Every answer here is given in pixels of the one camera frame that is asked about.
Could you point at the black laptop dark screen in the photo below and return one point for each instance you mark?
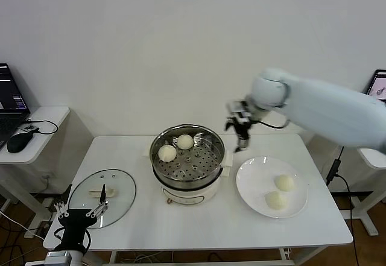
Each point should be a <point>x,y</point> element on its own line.
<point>9,121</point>

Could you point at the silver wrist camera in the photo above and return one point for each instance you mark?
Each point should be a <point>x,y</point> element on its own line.
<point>58,258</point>
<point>239,109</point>

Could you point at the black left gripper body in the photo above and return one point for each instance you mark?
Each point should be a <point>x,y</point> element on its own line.
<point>74,226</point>

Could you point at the black computer mouse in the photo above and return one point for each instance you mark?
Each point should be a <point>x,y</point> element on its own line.
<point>18,141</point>

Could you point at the small black usb hub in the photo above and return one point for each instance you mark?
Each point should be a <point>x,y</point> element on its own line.
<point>29,128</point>

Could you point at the steel steamer basket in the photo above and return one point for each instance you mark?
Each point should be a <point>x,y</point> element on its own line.
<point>196,166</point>

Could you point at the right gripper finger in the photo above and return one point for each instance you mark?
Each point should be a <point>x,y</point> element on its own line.
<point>228,124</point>
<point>242,143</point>

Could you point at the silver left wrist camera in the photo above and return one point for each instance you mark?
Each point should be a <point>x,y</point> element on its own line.
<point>58,258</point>

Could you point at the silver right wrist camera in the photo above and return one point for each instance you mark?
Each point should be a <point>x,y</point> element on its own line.
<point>239,109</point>

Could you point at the white table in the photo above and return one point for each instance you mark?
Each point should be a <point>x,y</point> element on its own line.
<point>211,226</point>

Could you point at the white side desk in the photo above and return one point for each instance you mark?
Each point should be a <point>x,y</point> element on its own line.
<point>374,160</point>
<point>45,133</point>

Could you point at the white power strip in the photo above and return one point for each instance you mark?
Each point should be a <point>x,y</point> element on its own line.
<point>49,203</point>

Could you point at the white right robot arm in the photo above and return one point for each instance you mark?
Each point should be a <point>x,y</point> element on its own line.
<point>316,109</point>

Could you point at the grey laptop pink windows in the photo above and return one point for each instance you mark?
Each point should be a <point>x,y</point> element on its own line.
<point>378,85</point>

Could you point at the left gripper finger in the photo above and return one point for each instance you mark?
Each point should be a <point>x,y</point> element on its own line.
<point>104,196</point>
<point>60,210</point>

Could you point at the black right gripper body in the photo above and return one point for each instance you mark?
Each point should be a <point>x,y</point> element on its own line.
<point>242,125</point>

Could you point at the white round plate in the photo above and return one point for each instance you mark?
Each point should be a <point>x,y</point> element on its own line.
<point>250,193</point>

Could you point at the white steamed baozi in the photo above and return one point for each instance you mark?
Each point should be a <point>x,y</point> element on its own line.
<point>166,153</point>
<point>275,200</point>
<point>284,183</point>
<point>184,141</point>

